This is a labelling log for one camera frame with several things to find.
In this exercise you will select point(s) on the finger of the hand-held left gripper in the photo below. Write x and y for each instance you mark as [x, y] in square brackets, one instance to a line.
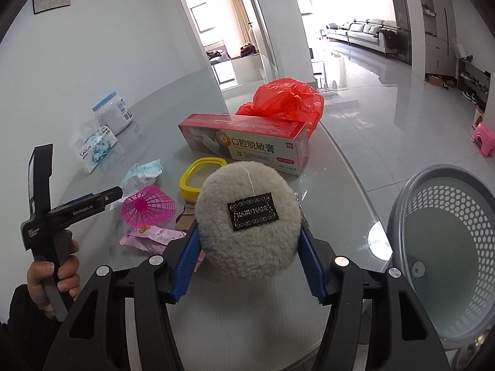
[108, 197]

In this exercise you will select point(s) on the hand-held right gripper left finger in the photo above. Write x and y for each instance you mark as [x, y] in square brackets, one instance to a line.
[185, 266]

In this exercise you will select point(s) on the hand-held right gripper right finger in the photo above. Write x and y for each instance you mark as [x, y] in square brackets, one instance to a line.
[311, 270]

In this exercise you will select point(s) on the blue white packet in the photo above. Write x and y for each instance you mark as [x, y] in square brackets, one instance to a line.
[139, 174]

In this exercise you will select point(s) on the pink plastic mesh cup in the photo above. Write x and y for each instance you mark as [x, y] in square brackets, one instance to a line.
[147, 205]

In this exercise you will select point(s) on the pink snack wrapper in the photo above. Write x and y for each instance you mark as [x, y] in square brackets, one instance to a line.
[154, 237]

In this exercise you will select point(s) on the grey fluffy round pouch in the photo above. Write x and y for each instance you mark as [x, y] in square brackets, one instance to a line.
[239, 185]

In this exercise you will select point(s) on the grey perforated plastic basket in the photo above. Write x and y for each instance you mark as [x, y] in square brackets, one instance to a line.
[444, 239]

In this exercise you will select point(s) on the person's left forearm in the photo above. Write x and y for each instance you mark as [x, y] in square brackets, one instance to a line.
[23, 328]

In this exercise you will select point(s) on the person's left hand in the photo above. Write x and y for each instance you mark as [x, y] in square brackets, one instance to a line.
[71, 266]

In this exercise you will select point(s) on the soft tissue pack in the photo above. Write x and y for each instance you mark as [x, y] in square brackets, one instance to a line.
[94, 147]

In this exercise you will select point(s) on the white plastic jar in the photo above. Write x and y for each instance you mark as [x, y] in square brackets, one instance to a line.
[112, 116]

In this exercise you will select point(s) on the red cardboard box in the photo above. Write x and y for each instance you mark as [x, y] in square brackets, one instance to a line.
[251, 131]

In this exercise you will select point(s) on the red plastic bag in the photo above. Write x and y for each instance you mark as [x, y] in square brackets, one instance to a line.
[286, 96]

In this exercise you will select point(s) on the bed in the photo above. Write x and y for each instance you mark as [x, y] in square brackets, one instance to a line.
[217, 56]

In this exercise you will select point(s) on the pink plastic stool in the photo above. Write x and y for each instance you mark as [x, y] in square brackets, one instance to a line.
[483, 139]

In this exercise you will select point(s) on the beige curtain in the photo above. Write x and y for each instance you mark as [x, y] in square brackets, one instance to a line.
[238, 19]

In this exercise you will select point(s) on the grey sofa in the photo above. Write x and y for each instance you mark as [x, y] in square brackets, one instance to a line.
[359, 31]

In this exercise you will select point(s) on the shoe rack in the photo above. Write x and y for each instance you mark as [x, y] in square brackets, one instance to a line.
[473, 79]

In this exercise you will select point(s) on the tall white cabinet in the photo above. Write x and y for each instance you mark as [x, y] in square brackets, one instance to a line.
[439, 27]

